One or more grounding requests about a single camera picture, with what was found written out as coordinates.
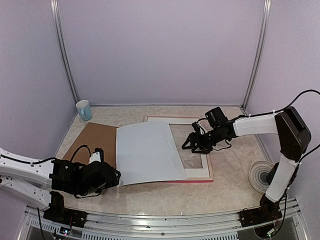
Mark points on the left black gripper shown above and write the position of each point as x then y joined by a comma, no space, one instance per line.
115,182

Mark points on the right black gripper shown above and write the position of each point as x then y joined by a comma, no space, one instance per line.
192,136

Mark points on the white mat board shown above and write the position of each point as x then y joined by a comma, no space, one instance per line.
197,166

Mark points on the pink wooden picture frame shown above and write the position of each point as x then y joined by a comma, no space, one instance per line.
194,175

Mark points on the landscape photo print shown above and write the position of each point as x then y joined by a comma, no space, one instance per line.
146,152

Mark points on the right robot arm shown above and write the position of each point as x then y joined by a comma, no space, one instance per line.
286,126

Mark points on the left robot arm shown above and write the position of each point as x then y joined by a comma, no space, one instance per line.
38,180

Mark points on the brown cardboard backing board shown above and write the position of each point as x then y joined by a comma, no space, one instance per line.
96,135

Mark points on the light blue mug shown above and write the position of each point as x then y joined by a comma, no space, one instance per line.
84,110

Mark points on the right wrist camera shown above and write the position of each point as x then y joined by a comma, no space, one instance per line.
197,128

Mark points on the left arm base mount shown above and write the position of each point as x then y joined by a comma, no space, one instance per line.
57,212

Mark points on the front aluminium rail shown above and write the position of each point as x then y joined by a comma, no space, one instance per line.
211,226

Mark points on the right aluminium corner post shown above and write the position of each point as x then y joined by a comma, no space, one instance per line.
258,53

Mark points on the aluminium corner post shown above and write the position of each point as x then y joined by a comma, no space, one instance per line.
258,53
54,5

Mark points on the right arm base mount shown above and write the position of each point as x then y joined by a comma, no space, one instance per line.
266,212

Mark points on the left aluminium corner post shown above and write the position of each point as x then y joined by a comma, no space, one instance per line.
54,5

